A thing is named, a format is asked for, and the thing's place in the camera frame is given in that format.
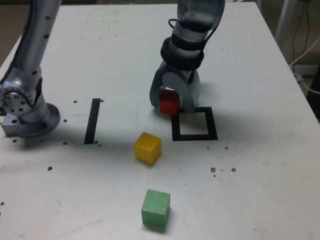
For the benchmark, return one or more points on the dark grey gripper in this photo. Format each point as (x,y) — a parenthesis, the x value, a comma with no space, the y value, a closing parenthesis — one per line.
(181,73)

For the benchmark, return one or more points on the red cube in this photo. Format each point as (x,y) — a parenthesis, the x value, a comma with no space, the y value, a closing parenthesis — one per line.
(168,107)

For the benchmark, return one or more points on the yellow cube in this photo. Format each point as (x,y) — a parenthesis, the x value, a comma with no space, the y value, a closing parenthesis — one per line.
(147,147)

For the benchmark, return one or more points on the green cube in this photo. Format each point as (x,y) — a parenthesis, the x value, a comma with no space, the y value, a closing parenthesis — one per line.
(155,207)

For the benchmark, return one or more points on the black tape square outline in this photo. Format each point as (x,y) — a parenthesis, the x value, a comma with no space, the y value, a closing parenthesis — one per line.
(175,127)

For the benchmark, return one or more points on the black tape strip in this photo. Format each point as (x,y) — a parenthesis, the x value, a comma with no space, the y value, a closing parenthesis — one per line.
(92,120)

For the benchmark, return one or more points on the white metal post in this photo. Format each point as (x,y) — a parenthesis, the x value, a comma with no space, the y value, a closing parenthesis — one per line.
(283,22)

